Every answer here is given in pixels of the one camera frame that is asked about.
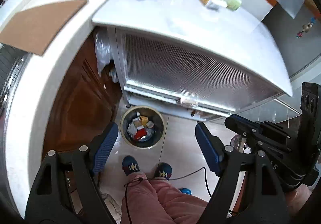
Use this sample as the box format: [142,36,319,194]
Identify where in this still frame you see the white paper bag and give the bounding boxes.
[127,124,138,138]

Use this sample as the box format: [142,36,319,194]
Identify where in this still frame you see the black cord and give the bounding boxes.
[124,167,213,224]

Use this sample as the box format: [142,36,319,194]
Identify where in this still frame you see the pink trousers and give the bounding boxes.
[120,174,210,224]

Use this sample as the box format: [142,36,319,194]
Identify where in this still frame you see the grey refrigerator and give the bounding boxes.
[208,1,321,127]

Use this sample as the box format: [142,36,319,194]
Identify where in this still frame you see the white cabinet with ribbed door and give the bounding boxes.
[91,0,294,124]

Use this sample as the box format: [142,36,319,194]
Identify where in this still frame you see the clear glass jar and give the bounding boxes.
[231,135,251,155]

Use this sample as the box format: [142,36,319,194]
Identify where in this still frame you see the person's blue shoe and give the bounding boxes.
[122,156,140,177]
[154,162,173,180]

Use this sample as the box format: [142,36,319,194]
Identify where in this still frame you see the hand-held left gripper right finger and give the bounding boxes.
[195,122,291,224]

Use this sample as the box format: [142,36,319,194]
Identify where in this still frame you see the person's right forearm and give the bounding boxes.
[284,184,314,219]

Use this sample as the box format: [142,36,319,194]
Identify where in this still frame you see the person's right blue shoe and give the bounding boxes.
[154,162,173,180]

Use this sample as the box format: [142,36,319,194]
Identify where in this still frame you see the brown cardboard sheet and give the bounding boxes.
[0,0,89,56]

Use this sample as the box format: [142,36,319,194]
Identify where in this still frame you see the brown wooden cabinet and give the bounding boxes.
[41,35,123,164]

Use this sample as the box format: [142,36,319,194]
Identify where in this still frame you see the clear plastic bag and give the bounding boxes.
[94,32,112,76]

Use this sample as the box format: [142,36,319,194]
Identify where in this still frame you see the person's left blue shoe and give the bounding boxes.
[122,156,140,177]

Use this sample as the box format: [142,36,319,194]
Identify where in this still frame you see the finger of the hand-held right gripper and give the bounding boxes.
[224,114,293,154]

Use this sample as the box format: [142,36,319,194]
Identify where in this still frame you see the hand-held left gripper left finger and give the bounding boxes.
[25,121,119,224]

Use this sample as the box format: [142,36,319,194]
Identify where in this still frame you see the dark trash bin cream rim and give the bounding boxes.
[120,106,165,150]

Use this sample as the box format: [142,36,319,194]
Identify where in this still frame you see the metal sink rack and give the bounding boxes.
[0,44,32,114]

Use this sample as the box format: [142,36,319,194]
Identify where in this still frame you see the red wrapper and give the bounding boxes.
[133,129,148,140]

